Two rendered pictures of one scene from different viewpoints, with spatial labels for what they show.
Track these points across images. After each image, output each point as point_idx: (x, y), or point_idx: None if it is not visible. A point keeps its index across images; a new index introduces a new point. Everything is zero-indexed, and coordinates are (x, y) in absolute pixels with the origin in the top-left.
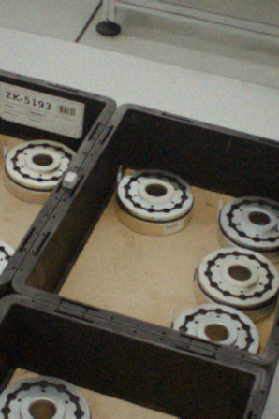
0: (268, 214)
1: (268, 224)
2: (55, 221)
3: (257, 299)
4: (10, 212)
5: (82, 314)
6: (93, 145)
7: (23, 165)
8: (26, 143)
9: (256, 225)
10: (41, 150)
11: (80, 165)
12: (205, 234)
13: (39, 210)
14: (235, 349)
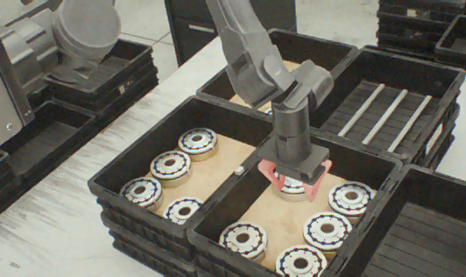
0: (133, 191)
1: (137, 185)
2: (254, 152)
3: (169, 152)
4: (270, 226)
5: (257, 112)
6: (216, 197)
7: (255, 237)
8: (249, 255)
9: (144, 185)
10: (241, 245)
11: (229, 184)
12: (167, 205)
13: None
14: (202, 99)
